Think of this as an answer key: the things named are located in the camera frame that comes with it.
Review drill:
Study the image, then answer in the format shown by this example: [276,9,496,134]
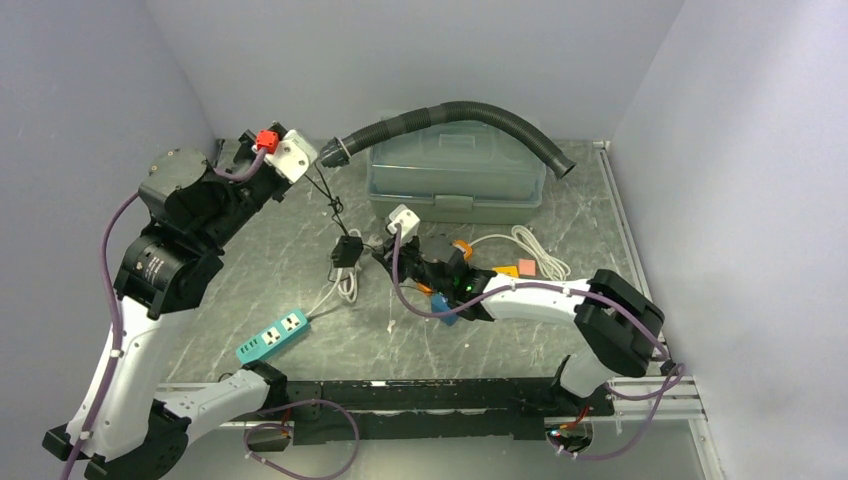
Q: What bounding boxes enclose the blue cube socket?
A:
[430,294,460,326]

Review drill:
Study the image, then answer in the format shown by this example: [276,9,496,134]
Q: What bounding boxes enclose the yellow cube socket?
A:
[492,266,520,278]

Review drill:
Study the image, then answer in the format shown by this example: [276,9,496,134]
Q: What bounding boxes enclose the translucent green storage box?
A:
[366,121,548,225]

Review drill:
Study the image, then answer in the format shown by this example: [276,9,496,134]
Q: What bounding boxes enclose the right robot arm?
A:
[372,236,669,415]

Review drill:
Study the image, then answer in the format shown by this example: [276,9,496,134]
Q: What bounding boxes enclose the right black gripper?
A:
[373,231,452,299]

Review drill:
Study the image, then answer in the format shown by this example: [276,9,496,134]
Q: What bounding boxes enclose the thin black adapter cable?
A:
[311,162,386,283]

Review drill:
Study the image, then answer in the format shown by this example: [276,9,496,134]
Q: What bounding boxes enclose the pink small block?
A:
[517,259,537,277]

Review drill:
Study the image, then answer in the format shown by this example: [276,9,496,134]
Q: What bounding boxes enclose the teal power strip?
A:
[236,309,311,365]

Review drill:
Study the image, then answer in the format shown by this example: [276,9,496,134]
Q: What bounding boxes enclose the black corrugated hose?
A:
[317,100,578,181]

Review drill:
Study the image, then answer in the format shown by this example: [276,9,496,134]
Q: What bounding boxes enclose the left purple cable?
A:
[59,146,360,480]

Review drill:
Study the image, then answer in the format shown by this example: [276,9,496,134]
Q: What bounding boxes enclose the aluminium rail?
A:
[119,376,708,431]

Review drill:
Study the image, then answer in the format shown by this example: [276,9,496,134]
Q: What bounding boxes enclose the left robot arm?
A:
[43,124,319,479]

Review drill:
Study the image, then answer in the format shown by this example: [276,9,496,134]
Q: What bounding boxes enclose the orange power strip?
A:
[416,236,471,294]

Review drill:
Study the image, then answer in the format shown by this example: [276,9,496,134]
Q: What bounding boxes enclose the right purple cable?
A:
[390,225,687,463]

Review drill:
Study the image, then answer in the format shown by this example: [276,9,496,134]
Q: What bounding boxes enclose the purple cable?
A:
[59,146,360,480]
[390,225,687,463]

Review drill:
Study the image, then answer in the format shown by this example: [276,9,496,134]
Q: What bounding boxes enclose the black power adapter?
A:
[330,235,364,269]

